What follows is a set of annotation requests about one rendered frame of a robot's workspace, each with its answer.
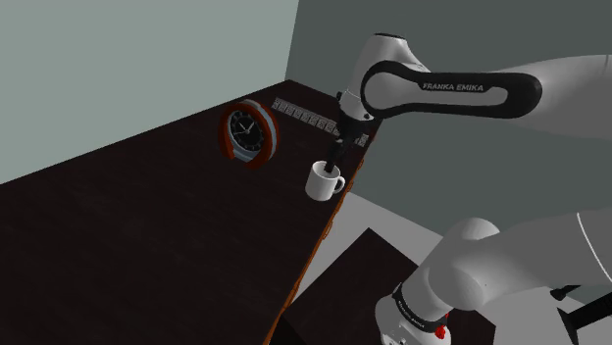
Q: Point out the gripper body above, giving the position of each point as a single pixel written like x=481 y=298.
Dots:
x=355 y=125

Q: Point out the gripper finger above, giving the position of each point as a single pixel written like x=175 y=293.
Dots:
x=337 y=154

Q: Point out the white mug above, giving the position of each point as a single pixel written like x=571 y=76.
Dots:
x=321 y=186

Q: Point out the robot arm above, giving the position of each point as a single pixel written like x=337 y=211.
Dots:
x=459 y=275

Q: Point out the grey patterned strip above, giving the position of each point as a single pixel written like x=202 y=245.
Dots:
x=306 y=115

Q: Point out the red round clock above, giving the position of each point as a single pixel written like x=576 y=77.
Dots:
x=244 y=131

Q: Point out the dark wooden desk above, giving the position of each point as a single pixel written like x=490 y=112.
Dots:
x=143 y=220

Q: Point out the black bar-shaped object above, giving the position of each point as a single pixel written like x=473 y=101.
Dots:
x=585 y=313

